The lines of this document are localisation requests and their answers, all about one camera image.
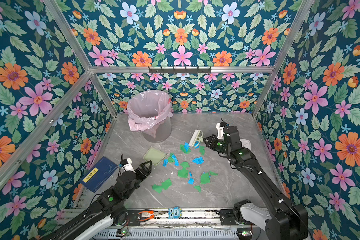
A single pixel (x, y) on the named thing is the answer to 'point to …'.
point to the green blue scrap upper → (185, 148)
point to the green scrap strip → (202, 150)
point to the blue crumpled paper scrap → (198, 160)
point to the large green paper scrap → (183, 173)
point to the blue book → (98, 174)
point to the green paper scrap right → (205, 177)
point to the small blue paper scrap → (191, 181)
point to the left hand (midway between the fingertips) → (152, 163)
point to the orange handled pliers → (153, 214)
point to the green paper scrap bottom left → (164, 185)
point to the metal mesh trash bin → (163, 131)
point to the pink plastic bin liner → (147, 109)
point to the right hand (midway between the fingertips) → (203, 138)
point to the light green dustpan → (155, 155)
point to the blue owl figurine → (174, 213)
